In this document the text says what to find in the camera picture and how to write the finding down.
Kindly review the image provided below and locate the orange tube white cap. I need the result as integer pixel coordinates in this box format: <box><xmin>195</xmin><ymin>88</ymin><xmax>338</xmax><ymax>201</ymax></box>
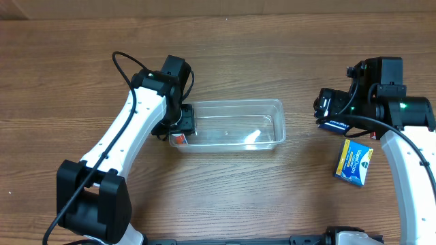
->
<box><xmin>172</xmin><ymin>133</ymin><xmax>188</xmax><ymax>145</ymax></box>

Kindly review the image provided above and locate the white and navy medicine box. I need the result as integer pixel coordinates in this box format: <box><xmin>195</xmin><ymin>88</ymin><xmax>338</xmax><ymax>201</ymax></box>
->
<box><xmin>317</xmin><ymin>117</ymin><xmax>351</xmax><ymax>134</ymax></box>

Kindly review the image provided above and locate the blue yellow VapoDrops box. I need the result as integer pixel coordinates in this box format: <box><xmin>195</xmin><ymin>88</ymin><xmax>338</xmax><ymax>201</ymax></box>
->
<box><xmin>333</xmin><ymin>139</ymin><xmax>373</xmax><ymax>186</ymax></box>

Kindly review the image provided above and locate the red medicine box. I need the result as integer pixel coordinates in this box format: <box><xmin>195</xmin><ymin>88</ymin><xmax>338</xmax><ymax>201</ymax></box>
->
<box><xmin>370</xmin><ymin>132</ymin><xmax>379</xmax><ymax>140</ymax></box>

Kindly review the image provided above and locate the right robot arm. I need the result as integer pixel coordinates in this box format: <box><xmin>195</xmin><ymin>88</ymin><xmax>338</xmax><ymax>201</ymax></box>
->
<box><xmin>313</xmin><ymin>56</ymin><xmax>435</xmax><ymax>244</ymax></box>

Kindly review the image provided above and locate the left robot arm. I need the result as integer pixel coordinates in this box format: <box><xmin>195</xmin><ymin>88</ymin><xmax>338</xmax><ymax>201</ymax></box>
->
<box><xmin>42</xmin><ymin>55</ymin><xmax>196</xmax><ymax>244</ymax></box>

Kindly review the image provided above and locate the clear plastic container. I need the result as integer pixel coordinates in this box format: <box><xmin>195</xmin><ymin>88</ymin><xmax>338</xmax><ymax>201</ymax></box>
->
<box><xmin>169</xmin><ymin>99</ymin><xmax>286</xmax><ymax>153</ymax></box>

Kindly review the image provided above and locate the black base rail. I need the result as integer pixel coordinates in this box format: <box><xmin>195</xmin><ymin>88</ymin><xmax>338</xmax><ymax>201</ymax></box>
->
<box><xmin>61</xmin><ymin>226</ymin><xmax>386</xmax><ymax>245</ymax></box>

